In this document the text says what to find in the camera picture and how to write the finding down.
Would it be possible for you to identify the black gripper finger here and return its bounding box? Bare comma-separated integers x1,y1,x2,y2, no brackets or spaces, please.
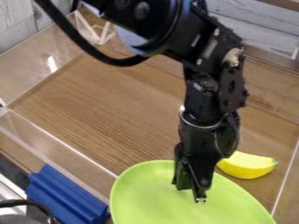
187,158,214,203
173,143,193,191

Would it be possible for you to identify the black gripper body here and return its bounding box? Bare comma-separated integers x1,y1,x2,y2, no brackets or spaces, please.
181,112,239,181

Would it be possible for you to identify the yellow toy banana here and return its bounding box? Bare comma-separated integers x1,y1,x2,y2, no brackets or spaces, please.
218,151,279,179

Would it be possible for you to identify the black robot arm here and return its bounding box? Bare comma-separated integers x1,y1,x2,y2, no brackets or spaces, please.
83,0,249,202

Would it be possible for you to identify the green plate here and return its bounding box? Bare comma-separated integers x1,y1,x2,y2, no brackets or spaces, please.
110,160,277,224

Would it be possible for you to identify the blue plastic block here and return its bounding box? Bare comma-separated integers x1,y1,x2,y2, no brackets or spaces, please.
26,164,110,224

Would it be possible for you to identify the clear acrylic corner bracket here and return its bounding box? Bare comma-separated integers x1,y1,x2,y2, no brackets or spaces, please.
75,10,116,46

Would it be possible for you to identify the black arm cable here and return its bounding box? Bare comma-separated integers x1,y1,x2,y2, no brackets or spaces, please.
34,0,151,67

